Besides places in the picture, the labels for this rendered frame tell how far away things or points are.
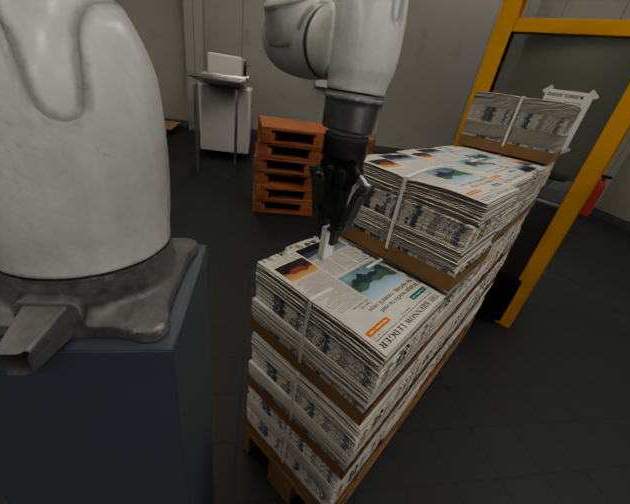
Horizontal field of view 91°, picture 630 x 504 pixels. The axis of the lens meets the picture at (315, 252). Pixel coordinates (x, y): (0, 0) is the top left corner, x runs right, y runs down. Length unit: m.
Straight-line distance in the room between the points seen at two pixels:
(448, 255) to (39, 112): 0.71
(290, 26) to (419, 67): 7.08
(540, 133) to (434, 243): 0.92
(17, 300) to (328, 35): 0.46
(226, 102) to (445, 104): 4.89
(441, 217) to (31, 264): 0.69
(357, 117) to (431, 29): 7.23
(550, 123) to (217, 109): 4.09
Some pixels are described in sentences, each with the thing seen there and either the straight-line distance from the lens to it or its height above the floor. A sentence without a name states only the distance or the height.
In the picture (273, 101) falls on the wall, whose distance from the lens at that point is 6.98.
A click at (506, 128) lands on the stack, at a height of 1.17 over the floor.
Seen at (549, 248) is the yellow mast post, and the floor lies 0.59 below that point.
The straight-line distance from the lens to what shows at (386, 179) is 0.82.
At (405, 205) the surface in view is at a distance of 0.80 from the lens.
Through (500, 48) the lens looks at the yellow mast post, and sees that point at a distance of 2.22.
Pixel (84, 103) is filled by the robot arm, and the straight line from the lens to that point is 0.28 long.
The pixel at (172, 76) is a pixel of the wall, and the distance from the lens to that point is 7.16.
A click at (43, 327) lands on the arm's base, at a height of 1.03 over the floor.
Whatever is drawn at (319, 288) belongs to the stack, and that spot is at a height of 0.83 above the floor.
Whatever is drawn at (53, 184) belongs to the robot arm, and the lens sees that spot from 0.29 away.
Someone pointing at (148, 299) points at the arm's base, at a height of 1.02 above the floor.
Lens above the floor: 1.23
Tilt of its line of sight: 29 degrees down
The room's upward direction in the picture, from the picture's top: 10 degrees clockwise
